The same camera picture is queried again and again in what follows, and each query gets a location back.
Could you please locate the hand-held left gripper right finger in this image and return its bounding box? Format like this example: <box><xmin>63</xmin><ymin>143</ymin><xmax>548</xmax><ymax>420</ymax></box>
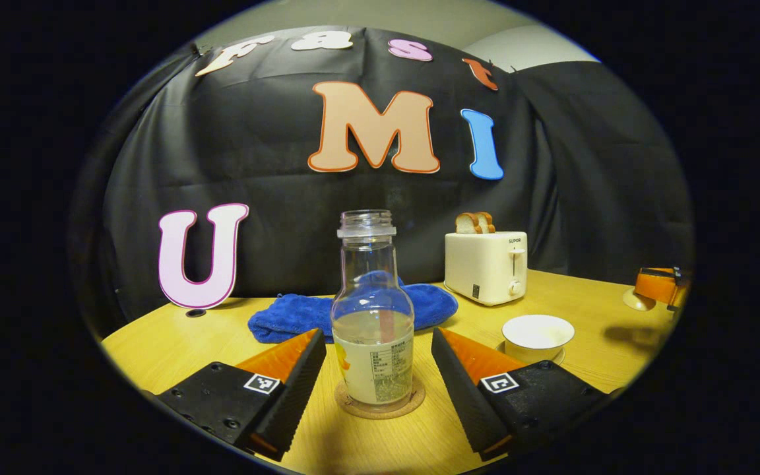
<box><xmin>431</xmin><ymin>327</ymin><xmax>608</xmax><ymax>462</ymax></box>

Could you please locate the black backdrop cloth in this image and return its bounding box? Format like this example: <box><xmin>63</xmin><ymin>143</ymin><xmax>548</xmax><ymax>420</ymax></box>
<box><xmin>70</xmin><ymin>26</ymin><xmax>694</xmax><ymax>331</ymax></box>

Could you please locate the clear plastic water bottle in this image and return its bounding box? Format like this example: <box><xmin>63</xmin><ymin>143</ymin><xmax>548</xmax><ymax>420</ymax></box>
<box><xmin>331</xmin><ymin>210</ymin><xmax>416</xmax><ymax>406</ymax></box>

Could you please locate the cream toaster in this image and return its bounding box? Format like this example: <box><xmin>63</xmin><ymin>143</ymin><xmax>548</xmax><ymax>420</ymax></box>
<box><xmin>444</xmin><ymin>231</ymin><xmax>528</xmax><ymax>307</ymax></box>

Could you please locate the cream ceramic teacup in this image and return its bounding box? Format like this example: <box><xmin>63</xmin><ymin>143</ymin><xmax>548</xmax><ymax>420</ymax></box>
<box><xmin>502</xmin><ymin>314</ymin><xmax>576</xmax><ymax>365</ymax></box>

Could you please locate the blue towel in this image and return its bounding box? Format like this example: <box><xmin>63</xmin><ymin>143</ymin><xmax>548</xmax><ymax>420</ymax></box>
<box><xmin>248</xmin><ymin>270</ymin><xmax>459</xmax><ymax>344</ymax></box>

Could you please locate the cream ceramic saucer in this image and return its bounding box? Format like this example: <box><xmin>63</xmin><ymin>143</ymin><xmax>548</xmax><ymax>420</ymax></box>
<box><xmin>495</xmin><ymin>340</ymin><xmax>567</xmax><ymax>367</ymax></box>

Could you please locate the cream teacup lid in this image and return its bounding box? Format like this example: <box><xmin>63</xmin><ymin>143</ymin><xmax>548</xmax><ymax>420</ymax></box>
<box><xmin>622</xmin><ymin>286</ymin><xmax>656</xmax><ymax>311</ymax></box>

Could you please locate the round cork coaster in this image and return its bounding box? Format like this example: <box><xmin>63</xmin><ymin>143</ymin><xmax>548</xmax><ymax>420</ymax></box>
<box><xmin>334</xmin><ymin>376</ymin><xmax>426</xmax><ymax>420</ymax></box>

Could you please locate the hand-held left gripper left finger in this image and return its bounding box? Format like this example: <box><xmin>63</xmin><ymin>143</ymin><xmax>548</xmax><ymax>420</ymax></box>
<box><xmin>156</xmin><ymin>328</ymin><xmax>328</xmax><ymax>461</ymax></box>

